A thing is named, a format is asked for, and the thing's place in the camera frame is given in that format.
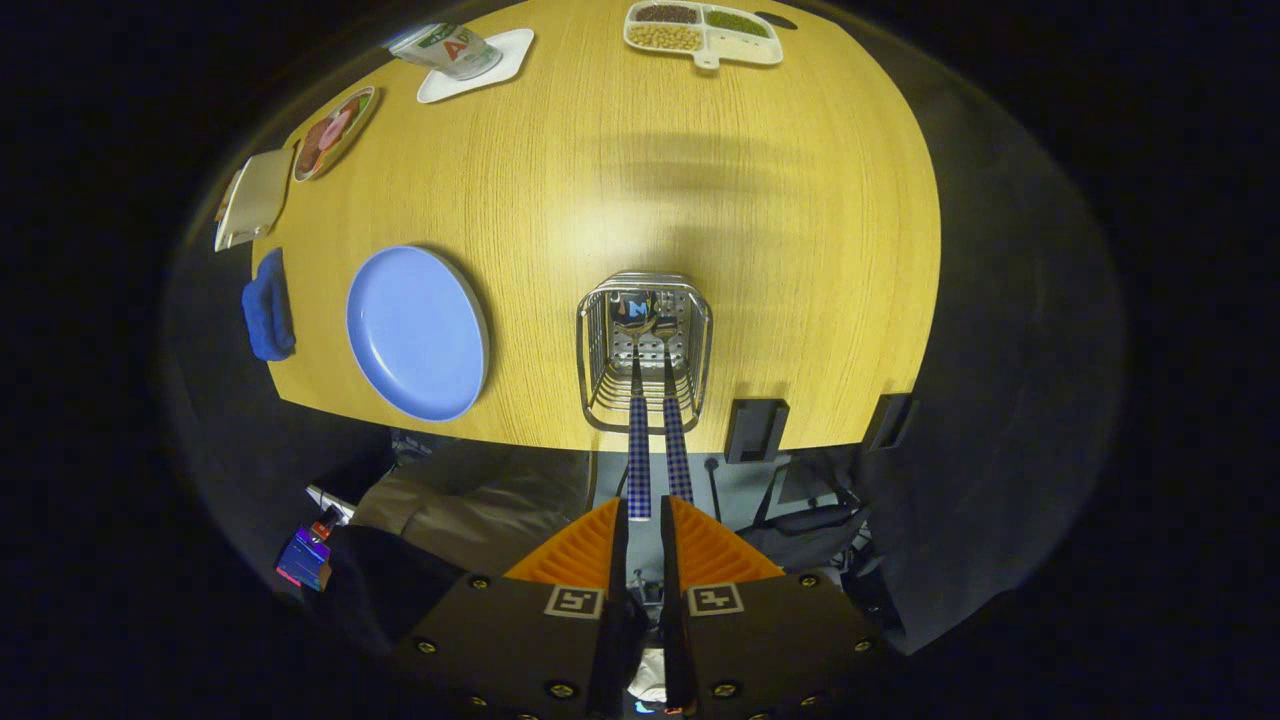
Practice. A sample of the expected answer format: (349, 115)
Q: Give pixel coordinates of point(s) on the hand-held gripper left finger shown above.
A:
(615, 560)

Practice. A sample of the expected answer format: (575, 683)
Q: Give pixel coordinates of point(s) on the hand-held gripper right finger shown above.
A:
(668, 560)

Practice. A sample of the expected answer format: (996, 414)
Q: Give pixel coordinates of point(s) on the black table clamp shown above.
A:
(757, 430)
(888, 422)

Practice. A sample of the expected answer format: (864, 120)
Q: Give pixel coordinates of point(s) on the person's beige trousers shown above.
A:
(460, 515)

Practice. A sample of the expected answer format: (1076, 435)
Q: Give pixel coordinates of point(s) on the white power strip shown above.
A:
(330, 503)

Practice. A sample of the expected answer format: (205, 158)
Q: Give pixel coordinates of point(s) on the blue round plate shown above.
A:
(415, 335)

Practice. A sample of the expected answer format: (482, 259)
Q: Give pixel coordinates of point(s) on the colourful lit device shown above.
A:
(303, 560)

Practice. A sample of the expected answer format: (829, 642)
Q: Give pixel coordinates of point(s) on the blue folded cloth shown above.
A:
(268, 310)

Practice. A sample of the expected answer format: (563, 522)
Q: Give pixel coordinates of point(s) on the white square coaster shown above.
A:
(505, 65)

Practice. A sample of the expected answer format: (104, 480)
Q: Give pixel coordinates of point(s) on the brown meat piece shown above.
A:
(308, 155)

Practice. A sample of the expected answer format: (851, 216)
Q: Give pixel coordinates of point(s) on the oval plate with food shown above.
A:
(335, 135)

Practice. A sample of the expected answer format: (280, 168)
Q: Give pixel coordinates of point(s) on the white toaster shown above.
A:
(255, 200)

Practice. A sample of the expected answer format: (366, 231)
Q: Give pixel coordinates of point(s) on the pink ham slice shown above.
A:
(335, 128)

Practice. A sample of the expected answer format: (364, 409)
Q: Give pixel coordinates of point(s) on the white divided tray with beans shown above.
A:
(745, 48)

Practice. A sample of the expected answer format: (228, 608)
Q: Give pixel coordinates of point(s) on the clear bottle with white cap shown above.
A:
(450, 50)

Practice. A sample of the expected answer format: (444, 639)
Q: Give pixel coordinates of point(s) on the black round table grommet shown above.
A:
(777, 21)

